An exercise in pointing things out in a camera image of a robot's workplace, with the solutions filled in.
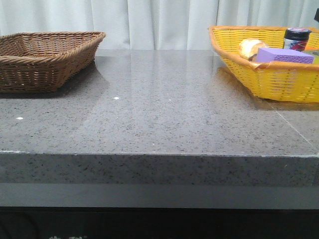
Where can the white curtain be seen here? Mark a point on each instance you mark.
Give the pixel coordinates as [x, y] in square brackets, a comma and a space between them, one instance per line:
[152, 24]

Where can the orange object in basket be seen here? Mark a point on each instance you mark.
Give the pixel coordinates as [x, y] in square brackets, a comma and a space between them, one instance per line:
[311, 48]

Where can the yellow woven plastic basket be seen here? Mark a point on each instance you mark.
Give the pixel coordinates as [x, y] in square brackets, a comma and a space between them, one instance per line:
[279, 81]

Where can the dark robot part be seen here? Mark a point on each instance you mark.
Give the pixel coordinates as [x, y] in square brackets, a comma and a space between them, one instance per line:
[316, 17]

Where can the purple sponge block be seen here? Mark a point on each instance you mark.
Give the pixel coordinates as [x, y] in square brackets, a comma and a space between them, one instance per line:
[266, 55]

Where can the bread roll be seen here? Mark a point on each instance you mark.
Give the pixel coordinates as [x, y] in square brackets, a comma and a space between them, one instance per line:
[248, 48]

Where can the dark jar with label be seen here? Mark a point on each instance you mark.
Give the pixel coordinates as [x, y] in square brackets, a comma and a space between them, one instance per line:
[296, 38]

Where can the brown wicker basket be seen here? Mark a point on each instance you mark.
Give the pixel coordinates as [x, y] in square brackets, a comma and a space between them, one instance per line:
[41, 62]

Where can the yellow packing tape roll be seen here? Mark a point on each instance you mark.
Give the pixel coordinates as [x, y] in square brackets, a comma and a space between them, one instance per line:
[314, 53]

